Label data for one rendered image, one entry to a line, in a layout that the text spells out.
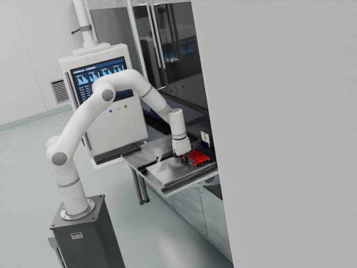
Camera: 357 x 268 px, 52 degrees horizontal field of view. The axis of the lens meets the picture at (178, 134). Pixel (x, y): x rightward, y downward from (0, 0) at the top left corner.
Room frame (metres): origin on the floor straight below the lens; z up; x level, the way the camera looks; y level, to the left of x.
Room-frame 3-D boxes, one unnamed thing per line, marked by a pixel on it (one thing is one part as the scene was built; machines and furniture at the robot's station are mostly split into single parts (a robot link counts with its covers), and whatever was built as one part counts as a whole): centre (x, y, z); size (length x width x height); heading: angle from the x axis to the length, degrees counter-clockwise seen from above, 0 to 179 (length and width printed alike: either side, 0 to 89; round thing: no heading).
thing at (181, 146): (1.95, 0.00, 1.05); 0.10 x 0.08 x 0.11; 114
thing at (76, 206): (1.76, 0.62, 0.95); 0.19 x 0.19 x 0.18
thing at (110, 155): (2.54, 0.45, 0.82); 0.40 x 0.14 x 0.02; 109
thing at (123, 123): (2.74, 0.50, 1.19); 0.50 x 0.19 x 0.78; 109
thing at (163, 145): (2.31, 0.07, 0.90); 0.34 x 0.26 x 0.04; 114
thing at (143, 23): (2.53, 0.06, 1.51); 0.47 x 0.01 x 0.59; 24
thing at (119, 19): (3.02, 0.28, 1.51); 0.49 x 0.01 x 0.59; 24
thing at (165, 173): (1.95, 0.03, 0.90); 0.34 x 0.26 x 0.04; 114
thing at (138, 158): (2.13, 0.06, 0.87); 0.70 x 0.48 x 0.02; 24
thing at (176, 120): (1.96, 0.00, 1.19); 0.09 x 0.08 x 0.13; 17
